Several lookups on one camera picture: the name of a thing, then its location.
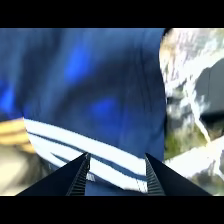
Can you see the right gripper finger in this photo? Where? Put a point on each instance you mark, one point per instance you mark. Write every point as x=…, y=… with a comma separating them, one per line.
x=66, y=180

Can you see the blue white-striped garment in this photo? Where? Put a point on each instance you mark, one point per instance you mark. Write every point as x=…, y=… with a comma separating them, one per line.
x=93, y=83

